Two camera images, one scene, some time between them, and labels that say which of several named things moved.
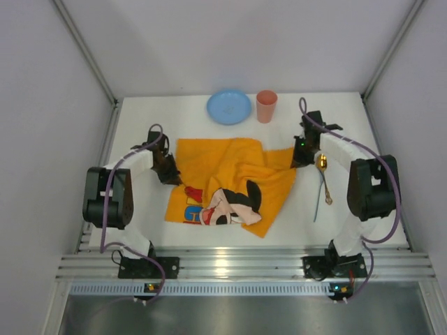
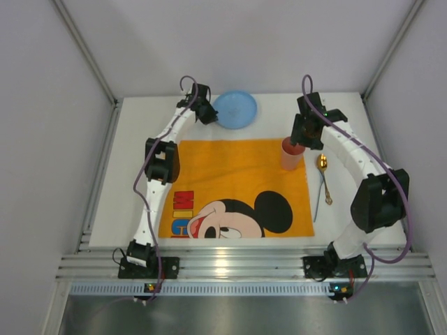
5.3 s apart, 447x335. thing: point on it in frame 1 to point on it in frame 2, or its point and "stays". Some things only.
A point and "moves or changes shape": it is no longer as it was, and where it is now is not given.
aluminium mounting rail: [89, 263] stays
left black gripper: [167, 171] to [207, 113]
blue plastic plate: [229, 107] moves or changes shape
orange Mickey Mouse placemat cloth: [230, 181] moves or changes shape
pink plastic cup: [266, 102] to [292, 154]
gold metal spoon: [321, 161] stays
